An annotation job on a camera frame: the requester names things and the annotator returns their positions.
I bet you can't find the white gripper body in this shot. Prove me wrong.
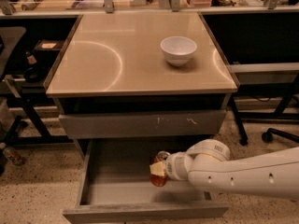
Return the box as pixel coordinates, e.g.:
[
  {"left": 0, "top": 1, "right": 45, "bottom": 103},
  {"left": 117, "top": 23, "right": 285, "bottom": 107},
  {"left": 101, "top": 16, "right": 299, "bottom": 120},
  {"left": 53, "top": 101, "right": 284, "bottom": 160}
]
[{"left": 165, "top": 152, "right": 191, "bottom": 180}]

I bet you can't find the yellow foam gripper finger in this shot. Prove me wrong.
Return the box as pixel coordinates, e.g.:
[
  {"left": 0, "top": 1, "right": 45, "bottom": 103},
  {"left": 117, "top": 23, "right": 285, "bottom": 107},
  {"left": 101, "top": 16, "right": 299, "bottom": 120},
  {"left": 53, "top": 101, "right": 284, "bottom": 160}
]
[{"left": 149, "top": 161, "right": 166, "bottom": 176}]

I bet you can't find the red coke can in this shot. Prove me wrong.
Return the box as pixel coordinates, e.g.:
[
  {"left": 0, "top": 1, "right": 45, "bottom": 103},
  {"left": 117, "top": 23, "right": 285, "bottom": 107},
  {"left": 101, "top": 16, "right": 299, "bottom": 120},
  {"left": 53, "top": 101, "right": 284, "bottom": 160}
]
[{"left": 149, "top": 151, "right": 170, "bottom": 187}]

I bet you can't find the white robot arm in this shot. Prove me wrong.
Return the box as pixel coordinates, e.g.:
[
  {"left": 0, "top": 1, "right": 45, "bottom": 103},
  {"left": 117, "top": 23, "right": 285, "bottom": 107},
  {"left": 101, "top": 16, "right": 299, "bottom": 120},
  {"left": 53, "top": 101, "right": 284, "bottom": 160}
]
[{"left": 149, "top": 139, "right": 299, "bottom": 201}]

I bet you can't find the open middle drawer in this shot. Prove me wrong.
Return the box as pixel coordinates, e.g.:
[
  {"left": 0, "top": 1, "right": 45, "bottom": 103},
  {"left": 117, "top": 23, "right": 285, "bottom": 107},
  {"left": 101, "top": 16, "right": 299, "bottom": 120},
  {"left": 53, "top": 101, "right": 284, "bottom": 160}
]
[{"left": 63, "top": 137, "right": 228, "bottom": 224}]

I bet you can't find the grey drawer cabinet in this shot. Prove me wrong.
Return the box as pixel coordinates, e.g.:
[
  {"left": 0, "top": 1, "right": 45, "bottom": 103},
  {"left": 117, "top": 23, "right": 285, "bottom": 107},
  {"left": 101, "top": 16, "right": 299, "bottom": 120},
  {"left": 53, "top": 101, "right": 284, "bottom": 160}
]
[{"left": 43, "top": 11, "right": 241, "bottom": 224}]

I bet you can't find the closed top drawer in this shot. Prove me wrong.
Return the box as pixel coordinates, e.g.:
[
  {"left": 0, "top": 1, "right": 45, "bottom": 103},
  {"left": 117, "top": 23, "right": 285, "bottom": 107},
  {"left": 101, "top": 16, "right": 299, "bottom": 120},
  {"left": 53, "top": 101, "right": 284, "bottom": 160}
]
[{"left": 59, "top": 110, "right": 226, "bottom": 139}]

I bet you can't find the black office chair base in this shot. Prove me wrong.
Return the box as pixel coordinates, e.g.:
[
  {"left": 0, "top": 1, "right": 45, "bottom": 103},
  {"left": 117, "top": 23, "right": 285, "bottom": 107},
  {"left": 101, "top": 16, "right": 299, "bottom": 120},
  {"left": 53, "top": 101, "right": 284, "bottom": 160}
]
[{"left": 262, "top": 128, "right": 299, "bottom": 143}]

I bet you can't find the white bowl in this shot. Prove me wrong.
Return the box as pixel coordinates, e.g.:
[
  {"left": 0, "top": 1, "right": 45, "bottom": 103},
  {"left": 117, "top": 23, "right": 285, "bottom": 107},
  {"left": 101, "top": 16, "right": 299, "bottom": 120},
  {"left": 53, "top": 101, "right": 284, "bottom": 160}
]
[{"left": 160, "top": 36, "right": 197, "bottom": 67}]

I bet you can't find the plastic bottle on floor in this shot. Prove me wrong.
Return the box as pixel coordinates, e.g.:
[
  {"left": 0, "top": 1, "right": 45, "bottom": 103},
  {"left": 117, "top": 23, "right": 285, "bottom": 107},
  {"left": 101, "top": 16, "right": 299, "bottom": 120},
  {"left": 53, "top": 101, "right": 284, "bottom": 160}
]
[{"left": 0, "top": 143, "right": 24, "bottom": 165}]

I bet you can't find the grey office chair left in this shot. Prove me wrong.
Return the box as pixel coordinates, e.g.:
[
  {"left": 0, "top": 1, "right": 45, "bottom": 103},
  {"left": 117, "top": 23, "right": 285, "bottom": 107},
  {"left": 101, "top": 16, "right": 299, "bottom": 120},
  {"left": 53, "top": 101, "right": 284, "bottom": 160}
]
[{"left": 0, "top": 26, "right": 26, "bottom": 139}]

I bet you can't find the black desk frame leg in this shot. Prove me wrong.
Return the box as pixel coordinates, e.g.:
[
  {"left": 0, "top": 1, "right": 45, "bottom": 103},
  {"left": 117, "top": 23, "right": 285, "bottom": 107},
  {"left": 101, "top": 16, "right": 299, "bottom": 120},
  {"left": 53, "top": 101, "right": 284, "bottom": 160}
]
[{"left": 229, "top": 97, "right": 248, "bottom": 146}]

